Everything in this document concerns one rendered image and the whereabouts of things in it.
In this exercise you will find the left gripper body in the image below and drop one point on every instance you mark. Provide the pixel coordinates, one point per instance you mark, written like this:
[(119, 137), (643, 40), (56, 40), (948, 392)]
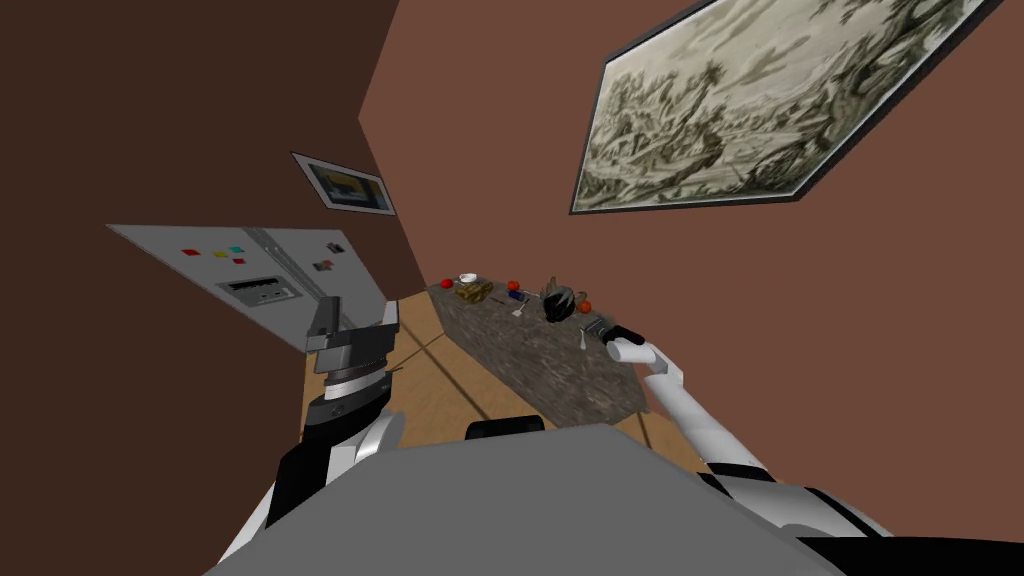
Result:
[(352, 348)]

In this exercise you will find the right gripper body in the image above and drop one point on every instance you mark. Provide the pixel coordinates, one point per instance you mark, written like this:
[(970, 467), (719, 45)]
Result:
[(629, 335)]

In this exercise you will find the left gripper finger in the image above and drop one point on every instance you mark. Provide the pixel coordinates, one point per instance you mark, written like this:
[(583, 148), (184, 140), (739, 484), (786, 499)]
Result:
[(328, 318), (390, 314)]

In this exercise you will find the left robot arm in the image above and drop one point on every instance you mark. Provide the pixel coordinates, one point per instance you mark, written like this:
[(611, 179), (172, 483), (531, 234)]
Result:
[(320, 456)]

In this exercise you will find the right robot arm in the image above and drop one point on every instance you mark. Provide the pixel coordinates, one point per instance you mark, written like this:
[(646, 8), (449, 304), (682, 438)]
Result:
[(720, 448)]

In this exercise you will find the silver spoon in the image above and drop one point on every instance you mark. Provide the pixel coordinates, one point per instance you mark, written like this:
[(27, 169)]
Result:
[(583, 341)]

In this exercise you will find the black round object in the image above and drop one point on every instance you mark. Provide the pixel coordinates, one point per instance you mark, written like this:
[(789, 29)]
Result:
[(558, 307)]

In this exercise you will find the grey fridge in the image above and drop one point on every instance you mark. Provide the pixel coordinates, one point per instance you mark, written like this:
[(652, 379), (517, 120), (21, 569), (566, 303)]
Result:
[(264, 272)]

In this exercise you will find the small framed picture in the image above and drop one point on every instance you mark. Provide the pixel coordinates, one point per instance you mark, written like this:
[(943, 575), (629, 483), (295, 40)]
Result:
[(348, 188)]

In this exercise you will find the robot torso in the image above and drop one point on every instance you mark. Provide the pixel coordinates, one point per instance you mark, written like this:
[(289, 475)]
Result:
[(552, 512)]

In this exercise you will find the large framed landscape picture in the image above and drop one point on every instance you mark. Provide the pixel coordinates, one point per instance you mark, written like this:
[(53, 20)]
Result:
[(744, 104)]

